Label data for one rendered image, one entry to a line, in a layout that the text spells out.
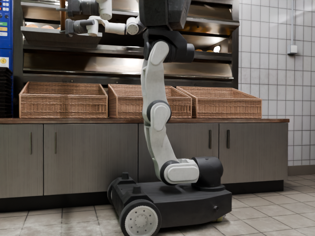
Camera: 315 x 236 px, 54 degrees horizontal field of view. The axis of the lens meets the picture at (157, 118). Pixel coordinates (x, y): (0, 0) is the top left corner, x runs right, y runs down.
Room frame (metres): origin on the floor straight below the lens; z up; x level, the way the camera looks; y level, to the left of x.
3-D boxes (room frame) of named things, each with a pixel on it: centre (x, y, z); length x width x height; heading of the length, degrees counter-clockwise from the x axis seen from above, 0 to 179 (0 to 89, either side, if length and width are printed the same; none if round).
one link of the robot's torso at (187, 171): (1.81, -0.12, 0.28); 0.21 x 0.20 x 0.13; 106
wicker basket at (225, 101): (2.56, -0.49, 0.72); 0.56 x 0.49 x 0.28; 105
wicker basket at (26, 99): (2.22, 0.66, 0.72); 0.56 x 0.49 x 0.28; 106
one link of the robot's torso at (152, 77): (1.77, 0.01, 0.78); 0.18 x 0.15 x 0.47; 16
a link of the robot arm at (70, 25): (2.10, 0.56, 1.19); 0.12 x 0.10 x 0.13; 72
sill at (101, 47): (2.67, 0.18, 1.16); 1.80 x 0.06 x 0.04; 106
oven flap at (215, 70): (2.64, 0.18, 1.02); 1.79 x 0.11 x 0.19; 106
